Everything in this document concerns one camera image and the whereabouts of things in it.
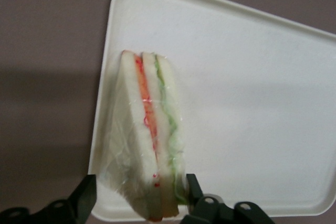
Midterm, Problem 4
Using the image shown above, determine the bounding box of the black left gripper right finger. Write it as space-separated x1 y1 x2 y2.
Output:
180 173 274 224

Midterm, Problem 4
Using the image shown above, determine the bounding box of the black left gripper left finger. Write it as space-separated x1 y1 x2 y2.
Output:
0 174 98 224

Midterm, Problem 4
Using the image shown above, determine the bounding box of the plastic-wrapped triangle sandwich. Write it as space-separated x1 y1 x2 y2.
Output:
101 49 188 221

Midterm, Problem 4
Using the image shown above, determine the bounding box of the cream rectangular tray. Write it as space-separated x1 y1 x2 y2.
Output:
88 0 336 221

